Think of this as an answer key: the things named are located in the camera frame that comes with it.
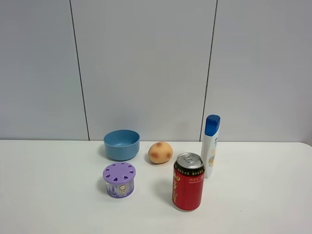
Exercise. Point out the blue plastic bowl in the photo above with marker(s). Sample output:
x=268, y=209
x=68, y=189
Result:
x=122, y=145

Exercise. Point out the purple lidded air freshener jar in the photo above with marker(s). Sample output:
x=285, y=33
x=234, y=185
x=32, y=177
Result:
x=119, y=178

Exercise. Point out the red drink can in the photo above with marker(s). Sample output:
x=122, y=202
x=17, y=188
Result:
x=188, y=180

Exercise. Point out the spotted orange toy potato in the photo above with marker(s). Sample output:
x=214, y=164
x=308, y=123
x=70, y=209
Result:
x=160, y=152

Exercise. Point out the white blue-capped shampoo bottle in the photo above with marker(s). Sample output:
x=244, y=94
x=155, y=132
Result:
x=209, y=143

